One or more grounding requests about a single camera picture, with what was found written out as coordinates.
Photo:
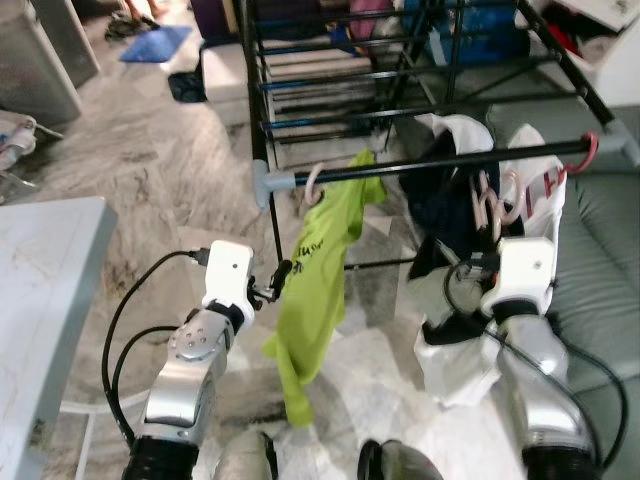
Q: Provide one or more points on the black t-shirt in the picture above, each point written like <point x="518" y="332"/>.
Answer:
<point x="440" y="210"/>

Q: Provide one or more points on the person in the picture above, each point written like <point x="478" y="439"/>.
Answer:
<point x="145" y="8"/>

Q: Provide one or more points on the black sandals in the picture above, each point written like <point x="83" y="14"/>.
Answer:
<point x="125" y="28"/>

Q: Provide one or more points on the white low box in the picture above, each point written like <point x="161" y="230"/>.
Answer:
<point x="222" y="80"/>

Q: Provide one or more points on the lime green t-shirt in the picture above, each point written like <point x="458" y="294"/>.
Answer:
<point x="315" y="290"/>

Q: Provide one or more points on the pink bag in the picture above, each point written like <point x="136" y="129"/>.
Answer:
<point x="370" y="18"/>

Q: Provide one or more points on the grey-green leather sofa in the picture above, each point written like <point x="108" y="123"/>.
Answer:
<point x="600" y="250"/>

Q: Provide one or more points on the light grey folding table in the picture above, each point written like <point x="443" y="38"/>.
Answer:
<point x="45" y="300"/>

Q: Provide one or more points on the white t-shirt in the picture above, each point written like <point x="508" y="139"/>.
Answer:
<point x="545" y="225"/>

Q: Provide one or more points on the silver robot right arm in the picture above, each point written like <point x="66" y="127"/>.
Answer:
<point x="540" y="385"/>

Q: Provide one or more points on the robot leg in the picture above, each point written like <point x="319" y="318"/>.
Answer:
<point x="245" y="460"/>
<point x="400" y="462"/>

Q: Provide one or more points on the robot left leg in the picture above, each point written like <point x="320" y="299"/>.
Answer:
<point x="245" y="460"/>

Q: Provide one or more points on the robot right leg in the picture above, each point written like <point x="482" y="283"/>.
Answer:
<point x="400" y="462"/>

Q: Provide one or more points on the black metal drying rack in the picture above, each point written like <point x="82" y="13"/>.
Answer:
<point x="450" y="163"/>

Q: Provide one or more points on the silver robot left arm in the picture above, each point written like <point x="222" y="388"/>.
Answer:
<point x="185" y="375"/>

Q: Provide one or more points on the white grey device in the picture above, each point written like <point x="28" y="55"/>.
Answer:
<point x="15" y="140"/>

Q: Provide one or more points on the red plastic hanger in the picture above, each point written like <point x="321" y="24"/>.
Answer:
<point x="596" y="150"/>

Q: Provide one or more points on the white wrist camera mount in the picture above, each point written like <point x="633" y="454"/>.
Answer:
<point x="230" y="270"/>
<point x="522" y="272"/>

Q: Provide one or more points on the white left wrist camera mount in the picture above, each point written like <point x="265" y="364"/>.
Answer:
<point x="230" y="270"/>

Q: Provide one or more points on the pink plastic hanger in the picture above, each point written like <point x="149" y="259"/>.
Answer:
<point x="306" y="186"/>
<point x="492" y="222"/>

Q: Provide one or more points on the red cloth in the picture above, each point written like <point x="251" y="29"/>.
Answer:
<point x="562" y="38"/>

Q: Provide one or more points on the blue floor mat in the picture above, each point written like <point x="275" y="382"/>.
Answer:
<point x="155" y="45"/>

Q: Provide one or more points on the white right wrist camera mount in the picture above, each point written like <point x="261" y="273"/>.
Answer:
<point x="522" y="272"/>

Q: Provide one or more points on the blue bag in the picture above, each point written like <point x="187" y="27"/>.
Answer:
<point x="480" y="35"/>

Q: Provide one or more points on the dark cloth bundle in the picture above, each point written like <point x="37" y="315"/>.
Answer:
<point x="188" y="88"/>

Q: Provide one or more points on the grey metal cabinet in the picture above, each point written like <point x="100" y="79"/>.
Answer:
<point x="35" y="75"/>
<point x="75" y="40"/>

